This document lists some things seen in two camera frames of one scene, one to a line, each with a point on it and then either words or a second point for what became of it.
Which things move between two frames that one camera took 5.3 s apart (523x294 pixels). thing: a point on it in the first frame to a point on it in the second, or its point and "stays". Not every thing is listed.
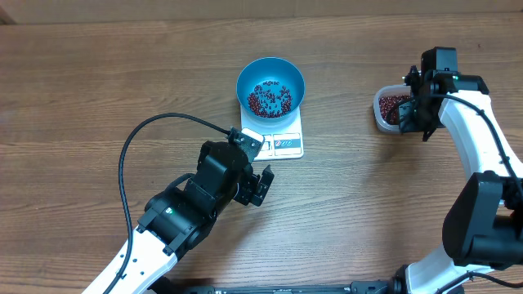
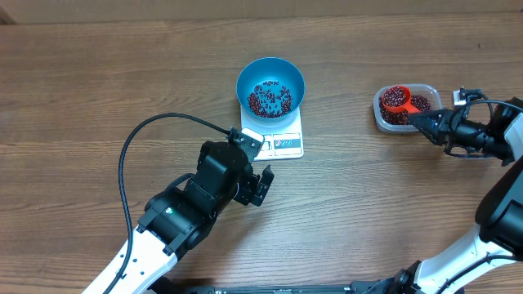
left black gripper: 245,195 stays
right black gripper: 409,124 to 446,116
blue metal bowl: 270,89 stays
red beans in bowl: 269,103 stays
